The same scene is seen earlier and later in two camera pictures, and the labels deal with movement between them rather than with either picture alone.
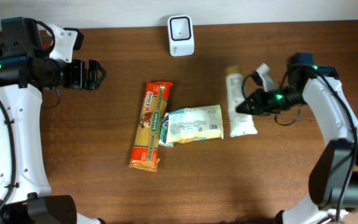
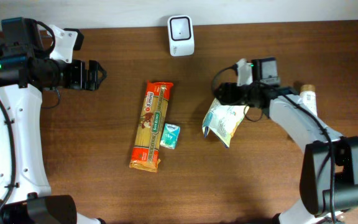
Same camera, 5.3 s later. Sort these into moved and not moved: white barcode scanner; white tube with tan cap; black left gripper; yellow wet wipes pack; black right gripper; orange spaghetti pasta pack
Moved: white tube with tan cap; yellow wet wipes pack; black right gripper
Not moved: white barcode scanner; orange spaghetti pasta pack; black left gripper
